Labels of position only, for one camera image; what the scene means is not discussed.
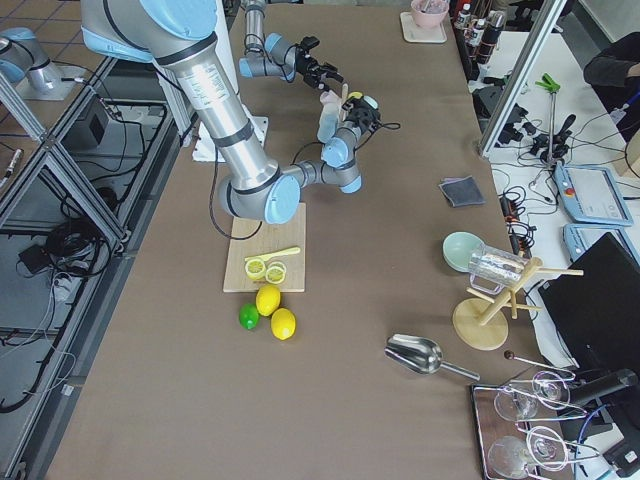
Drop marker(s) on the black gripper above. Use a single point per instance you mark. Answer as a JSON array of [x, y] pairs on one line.
[[358, 115], [306, 63]]

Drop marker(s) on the pink cup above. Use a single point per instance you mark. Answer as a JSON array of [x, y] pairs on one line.
[[330, 98]]

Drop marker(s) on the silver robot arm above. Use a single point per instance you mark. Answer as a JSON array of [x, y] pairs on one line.
[[273, 55], [182, 37]]

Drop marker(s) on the light blue cup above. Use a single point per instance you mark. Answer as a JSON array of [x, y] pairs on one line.
[[328, 122]]

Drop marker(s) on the cream serving tray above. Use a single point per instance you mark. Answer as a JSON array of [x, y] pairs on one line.
[[413, 33]]

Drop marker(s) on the pink bowl with ice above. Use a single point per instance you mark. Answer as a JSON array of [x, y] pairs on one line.
[[429, 13]]

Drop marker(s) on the grey folded cloth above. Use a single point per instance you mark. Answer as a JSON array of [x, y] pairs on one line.
[[461, 192]]

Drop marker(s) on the yellow plastic knife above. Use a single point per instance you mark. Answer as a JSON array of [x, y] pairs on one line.
[[276, 254]]

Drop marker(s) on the wooden cutting board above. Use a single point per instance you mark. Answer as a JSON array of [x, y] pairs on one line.
[[285, 243]]

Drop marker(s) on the mint green bowl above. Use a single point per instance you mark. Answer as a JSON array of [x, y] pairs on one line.
[[457, 248]]

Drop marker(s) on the lemon slice right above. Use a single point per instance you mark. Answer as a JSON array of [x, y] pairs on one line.
[[275, 273]]

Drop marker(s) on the lemon slice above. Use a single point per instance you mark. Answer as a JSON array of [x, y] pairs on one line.
[[275, 273], [255, 268]]

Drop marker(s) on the green tipped reach stick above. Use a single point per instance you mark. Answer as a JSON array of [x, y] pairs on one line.
[[552, 88]]

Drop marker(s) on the lemon slice left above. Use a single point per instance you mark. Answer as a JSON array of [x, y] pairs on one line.
[[255, 268]]

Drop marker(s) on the clear glass mug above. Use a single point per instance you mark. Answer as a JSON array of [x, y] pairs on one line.
[[492, 269]]

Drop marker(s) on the yellow lemon upper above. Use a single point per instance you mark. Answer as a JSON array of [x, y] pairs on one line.
[[268, 299]]

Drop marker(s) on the yellow lemon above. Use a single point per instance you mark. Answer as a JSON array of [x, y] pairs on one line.
[[268, 299], [283, 324]]

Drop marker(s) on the yellow lemon lower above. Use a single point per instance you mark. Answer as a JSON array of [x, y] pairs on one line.
[[283, 324]]

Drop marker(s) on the green lime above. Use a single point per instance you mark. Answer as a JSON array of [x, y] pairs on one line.
[[249, 316]]

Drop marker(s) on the wooden mug tree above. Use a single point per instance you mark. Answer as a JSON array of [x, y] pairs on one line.
[[480, 322]]

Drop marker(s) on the upper teach pendant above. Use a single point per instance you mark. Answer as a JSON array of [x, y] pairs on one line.
[[590, 194]]

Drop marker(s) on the teach pendant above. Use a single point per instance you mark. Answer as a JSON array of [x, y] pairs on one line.
[[590, 194], [579, 237]]

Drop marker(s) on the steel metal scoop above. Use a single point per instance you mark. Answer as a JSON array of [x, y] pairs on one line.
[[422, 355]]

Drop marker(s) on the lower teach pendant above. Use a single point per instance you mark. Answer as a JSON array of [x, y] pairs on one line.
[[579, 237]]

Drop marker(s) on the seated person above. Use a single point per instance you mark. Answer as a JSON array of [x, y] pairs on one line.
[[614, 76]]

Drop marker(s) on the black laptop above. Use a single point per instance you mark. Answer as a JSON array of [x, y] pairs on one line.
[[597, 313]]

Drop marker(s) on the wine glass upper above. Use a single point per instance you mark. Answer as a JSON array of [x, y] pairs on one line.
[[539, 399]]

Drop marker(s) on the wine glass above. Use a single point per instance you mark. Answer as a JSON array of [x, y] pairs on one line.
[[539, 399], [540, 453]]

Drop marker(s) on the metal glass rack tray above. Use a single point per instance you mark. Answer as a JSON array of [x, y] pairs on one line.
[[490, 427]]

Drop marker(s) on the wine glass lower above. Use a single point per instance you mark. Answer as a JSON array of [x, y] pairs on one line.
[[540, 453]]

